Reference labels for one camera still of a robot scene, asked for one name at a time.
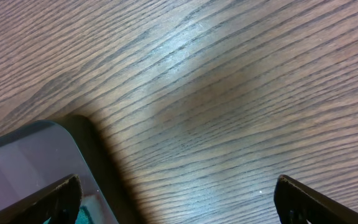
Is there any black water tray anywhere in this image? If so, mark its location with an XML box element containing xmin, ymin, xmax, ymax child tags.
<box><xmin>0</xmin><ymin>116</ymin><xmax>143</xmax><ymax>224</ymax></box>

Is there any green scrubbing sponge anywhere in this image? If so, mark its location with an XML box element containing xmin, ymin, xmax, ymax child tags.
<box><xmin>44</xmin><ymin>206</ymin><xmax>94</xmax><ymax>224</ymax></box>

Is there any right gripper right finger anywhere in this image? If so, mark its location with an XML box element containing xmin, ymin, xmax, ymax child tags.
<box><xmin>273</xmin><ymin>175</ymin><xmax>358</xmax><ymax>224</ymax></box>

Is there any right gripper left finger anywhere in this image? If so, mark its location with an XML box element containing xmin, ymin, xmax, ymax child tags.
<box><xmin>0</xmin><ymin>174</ymin><xmax>83</xmax><ymax>224</ymax></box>

